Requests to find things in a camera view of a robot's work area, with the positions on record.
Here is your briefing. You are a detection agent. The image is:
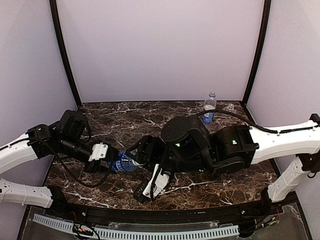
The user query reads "white slotted cable duct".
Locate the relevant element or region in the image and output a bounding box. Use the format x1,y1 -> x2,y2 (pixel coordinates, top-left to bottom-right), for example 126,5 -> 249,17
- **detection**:
32,213 -> 240,240

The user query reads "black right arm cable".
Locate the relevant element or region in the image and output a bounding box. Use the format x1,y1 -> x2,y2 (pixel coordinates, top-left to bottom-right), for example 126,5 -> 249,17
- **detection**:
194,109 -> 281,136

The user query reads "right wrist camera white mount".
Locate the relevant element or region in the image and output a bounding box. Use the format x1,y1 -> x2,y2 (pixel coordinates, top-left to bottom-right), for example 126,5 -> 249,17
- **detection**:
133,164 -> 171,203

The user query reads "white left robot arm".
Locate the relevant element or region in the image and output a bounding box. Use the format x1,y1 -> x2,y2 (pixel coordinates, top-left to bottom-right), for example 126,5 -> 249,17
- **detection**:
0,110 -> 119,209

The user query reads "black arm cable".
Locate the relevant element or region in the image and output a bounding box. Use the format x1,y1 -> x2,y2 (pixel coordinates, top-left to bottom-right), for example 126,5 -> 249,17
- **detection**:
27,119 -> 113,188
194,109 -> 281,136

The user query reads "white water bottle cap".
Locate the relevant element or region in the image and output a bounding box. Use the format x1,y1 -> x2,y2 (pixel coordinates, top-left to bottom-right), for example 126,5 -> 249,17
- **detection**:
132,160 -> 145,167

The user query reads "black vertical frame post left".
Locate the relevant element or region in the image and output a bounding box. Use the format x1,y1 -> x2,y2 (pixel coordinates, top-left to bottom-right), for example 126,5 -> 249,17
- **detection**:
49,0 -> 82,108

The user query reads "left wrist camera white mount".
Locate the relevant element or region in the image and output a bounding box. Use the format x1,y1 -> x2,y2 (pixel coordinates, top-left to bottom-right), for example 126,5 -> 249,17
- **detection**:
88,142 -> 109,162

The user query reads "clear bottle white cap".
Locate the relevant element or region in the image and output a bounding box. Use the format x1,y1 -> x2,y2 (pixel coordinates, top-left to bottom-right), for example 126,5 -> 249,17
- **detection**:
223,103 -> 237,117

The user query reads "black table edge rail right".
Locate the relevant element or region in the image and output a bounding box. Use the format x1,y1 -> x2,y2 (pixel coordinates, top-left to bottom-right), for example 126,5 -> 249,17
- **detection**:
269,159 -> 281,178

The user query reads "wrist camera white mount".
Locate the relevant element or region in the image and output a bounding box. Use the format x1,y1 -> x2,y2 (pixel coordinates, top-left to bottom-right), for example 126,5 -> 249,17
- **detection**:
88,142 -> 109,162
133,164 -> 171,203

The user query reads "black front table rail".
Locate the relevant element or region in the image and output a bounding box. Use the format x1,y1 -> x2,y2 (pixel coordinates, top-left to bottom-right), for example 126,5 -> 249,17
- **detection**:
44,189 -> 301,227

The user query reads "black vertical frame post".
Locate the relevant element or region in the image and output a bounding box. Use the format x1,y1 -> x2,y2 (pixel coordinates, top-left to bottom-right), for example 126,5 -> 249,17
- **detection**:
49,0 -> 82,108
242,0 -> 272,106

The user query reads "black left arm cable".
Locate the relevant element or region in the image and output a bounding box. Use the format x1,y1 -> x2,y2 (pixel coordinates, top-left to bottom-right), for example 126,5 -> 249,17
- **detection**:
27,119 -> 113,188

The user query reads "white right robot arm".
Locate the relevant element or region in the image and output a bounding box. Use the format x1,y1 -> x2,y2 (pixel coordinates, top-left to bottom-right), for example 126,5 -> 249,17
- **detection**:
126,113 -> 320,203

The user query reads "blue label water bottle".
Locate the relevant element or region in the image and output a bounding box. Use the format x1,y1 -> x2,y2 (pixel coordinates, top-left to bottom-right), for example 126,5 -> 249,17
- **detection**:
108,150 -> 138,173

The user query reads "black vertical frame post right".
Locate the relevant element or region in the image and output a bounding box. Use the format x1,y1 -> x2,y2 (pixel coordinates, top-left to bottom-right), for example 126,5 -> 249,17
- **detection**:
242,0 -> 272,106

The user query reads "pepsi bottle blue cap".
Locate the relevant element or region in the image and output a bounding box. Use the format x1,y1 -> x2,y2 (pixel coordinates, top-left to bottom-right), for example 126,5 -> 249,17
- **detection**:
202,91 -> 217,124

